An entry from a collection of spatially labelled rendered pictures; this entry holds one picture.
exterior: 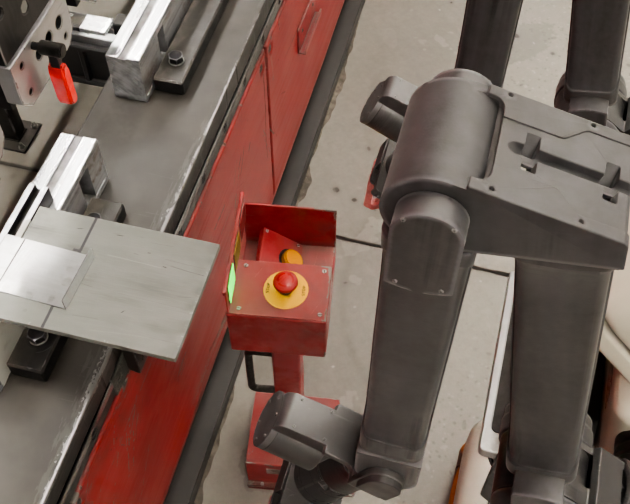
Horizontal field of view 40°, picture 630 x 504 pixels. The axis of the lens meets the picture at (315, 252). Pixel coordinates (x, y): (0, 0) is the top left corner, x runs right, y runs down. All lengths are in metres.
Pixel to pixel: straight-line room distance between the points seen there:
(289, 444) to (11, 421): 0.53
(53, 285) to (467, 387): 1.28
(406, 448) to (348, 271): 1.64
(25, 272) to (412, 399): 0.67
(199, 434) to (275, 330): 0.73
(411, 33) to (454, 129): 2.54
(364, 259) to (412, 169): 1.94
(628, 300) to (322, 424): 0.29
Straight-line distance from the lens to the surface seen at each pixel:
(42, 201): 1.29
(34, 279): 1.20
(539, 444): 0.70
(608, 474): 0.80
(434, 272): 0.48
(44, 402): 1.26
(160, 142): 1.49
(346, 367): 2.21
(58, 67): 1.13
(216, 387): 2.15
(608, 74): 0.98
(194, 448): 2.09
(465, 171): 0.45
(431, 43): 2.98
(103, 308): 1.16
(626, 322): 0.79
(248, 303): 1.39
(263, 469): 2.01
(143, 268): 1.18
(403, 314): 0.58
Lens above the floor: 1.96
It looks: 55 degrees down
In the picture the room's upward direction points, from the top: straight up
